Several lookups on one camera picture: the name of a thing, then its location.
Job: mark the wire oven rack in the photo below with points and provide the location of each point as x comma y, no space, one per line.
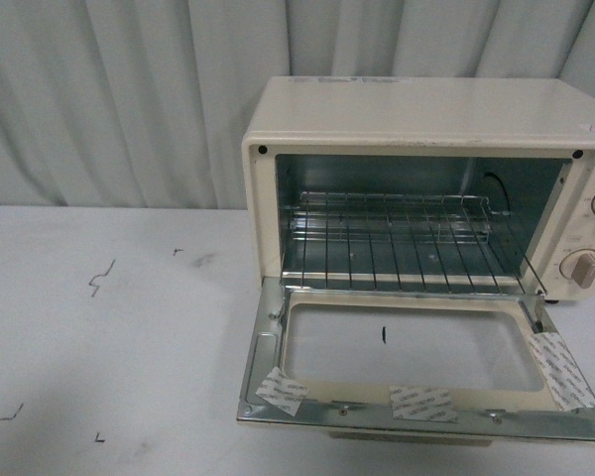
377,242

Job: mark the cream Toshiba toaster oven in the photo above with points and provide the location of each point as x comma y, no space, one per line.
528,145

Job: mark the cream oven door with window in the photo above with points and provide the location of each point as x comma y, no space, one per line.
348,348

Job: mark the left tape piece on door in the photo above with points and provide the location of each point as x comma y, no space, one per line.
282,392

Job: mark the right tape piece on door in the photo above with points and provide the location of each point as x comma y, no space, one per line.
568,388

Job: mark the lower beige oven knob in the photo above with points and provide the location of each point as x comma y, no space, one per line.
579,267

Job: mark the grey-white curtain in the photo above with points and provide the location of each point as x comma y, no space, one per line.
144,103

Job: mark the middle tape piece on door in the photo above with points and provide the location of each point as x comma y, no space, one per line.
422,404

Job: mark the tape piece on door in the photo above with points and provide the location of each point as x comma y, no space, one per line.
422,404
568,388
282,392

